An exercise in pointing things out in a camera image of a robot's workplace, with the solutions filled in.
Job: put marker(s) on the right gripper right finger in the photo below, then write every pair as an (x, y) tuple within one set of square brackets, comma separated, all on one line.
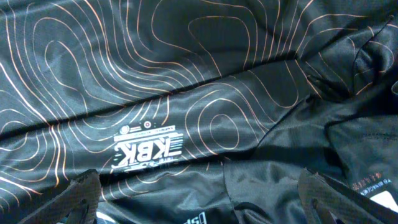
[(325, 200)]

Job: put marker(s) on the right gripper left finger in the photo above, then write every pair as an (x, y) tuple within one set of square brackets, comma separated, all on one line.
[(75, 203)]

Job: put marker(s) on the black orange-patterned cycling jersey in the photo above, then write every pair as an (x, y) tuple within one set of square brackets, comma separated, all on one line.
[(197, 111)]

